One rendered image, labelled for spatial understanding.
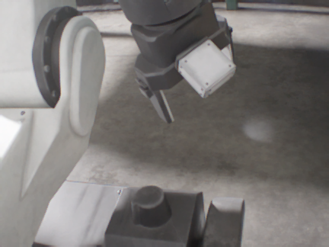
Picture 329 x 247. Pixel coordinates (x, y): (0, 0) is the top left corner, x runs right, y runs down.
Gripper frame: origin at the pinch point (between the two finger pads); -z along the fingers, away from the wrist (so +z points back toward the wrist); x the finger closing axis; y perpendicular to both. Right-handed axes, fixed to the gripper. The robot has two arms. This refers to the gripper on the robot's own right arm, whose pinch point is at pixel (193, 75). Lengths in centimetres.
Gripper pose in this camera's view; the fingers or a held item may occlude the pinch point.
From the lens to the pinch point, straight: 43.2
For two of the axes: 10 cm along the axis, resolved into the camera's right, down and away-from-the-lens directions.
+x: 7.8, -6.0, 1.8
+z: -3.4, -6.4, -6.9
